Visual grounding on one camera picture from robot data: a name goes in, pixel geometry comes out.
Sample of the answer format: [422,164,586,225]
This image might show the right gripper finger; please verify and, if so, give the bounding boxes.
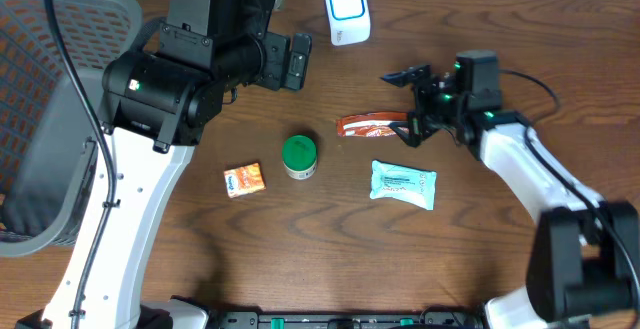
[388,117,424,147]
[381,65,431,87]

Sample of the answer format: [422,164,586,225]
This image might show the red orange snack bag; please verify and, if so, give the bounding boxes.
[336,112,408,138]

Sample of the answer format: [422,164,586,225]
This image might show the white wet wipes pack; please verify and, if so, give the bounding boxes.
[370,160,437,211]

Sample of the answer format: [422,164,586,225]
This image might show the green lid jar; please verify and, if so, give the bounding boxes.
[282,135,317,180]

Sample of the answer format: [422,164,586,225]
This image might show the small orange box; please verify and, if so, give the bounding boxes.
[224,163,266,198]

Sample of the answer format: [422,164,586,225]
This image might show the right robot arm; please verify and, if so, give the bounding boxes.
[382,50,639,328]

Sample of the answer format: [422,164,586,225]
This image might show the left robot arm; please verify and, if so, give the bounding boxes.
[18,0,312,328]

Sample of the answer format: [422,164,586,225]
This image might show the grey plastic mesh basket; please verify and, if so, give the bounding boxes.
[1,0,143,257]

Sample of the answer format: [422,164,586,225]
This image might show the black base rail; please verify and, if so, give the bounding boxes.
[208,309,486,329]

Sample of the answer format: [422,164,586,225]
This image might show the left black cable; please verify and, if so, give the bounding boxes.
[42,0,121,329]

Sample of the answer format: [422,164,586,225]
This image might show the black cable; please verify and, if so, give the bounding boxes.
[499,68,640,295]
[42,0,121,329]

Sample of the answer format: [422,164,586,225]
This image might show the right black cable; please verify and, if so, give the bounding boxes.
[499,68,640,295]

